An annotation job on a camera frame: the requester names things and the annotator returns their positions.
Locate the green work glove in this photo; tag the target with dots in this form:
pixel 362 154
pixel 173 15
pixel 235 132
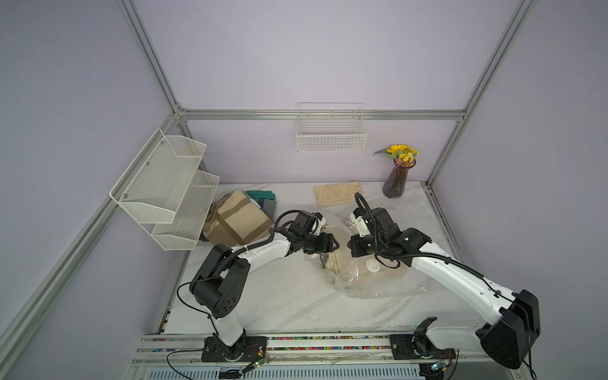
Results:
pixel 261 194

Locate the dark grey garment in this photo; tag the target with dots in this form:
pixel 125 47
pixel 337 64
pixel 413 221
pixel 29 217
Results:
pixel 268 206

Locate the white mesh two-tier shelf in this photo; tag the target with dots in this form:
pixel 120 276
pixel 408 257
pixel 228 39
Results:
pixel 166 191

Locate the cream knitted scarf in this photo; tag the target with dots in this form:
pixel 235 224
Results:
pixel 347 271

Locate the yellow flower bouquet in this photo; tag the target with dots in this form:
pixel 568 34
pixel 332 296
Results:
pixel 400 153

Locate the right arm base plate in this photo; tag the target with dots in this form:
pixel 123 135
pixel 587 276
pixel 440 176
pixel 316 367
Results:
pixel 410 347

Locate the purple glass vase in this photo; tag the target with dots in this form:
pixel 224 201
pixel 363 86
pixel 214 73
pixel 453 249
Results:
pixel 394 186

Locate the white vacuum bag valve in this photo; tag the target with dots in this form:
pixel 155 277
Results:
pixel 373 266

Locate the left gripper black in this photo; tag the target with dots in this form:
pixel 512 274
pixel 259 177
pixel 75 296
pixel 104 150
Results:
pixel 324 244

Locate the beige leather gloves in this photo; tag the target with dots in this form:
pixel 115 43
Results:
pixel 337 194

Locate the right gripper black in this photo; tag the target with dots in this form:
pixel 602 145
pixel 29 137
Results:
pixel 356 246

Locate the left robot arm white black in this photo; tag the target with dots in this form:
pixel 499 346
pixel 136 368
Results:
pixel 220 281

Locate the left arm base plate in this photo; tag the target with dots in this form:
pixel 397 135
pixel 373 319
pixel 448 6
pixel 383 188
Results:
pixel 232 349

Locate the beige brown striped scarf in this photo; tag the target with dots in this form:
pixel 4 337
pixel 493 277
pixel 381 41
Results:
pixel 236 220

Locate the aluminium mounting rail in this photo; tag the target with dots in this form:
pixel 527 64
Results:
pixel 336 347

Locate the white wire wall basket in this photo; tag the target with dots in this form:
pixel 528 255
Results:
pixel 330 127

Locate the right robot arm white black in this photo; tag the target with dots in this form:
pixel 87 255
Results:
pixel 508 322

